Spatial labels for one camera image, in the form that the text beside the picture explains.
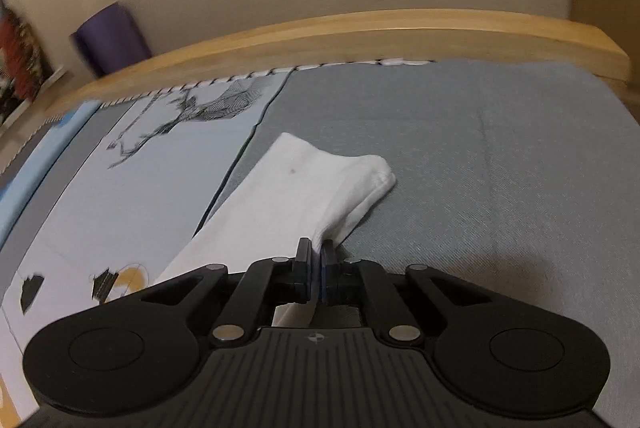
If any colourful printed picture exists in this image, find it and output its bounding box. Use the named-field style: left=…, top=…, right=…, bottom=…
left=0, top=0, right=55, bottom=104

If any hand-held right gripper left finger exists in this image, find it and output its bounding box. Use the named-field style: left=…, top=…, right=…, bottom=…
left=141, top=237, right=318, bottom=350

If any printed light blue blanket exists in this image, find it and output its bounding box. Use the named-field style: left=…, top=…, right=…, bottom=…
left=0, top=71, right=293, bottom=428

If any purple container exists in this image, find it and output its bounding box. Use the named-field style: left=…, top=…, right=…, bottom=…
left=70, top=1, right=152, bottom=78

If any grey bed sheet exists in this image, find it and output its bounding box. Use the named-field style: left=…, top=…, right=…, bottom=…
left=220, top=58, right=640, bottom=428

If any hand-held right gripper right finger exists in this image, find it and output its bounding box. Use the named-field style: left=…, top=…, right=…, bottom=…
left=320, top=239, right=493, bottom=349

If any white sock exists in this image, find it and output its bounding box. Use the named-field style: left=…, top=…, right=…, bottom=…
left=150, top=132, right=397, bottom=329

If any wooden bed frame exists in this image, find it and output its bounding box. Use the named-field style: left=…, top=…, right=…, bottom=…
left=0, top=8, right=630, bottom=149

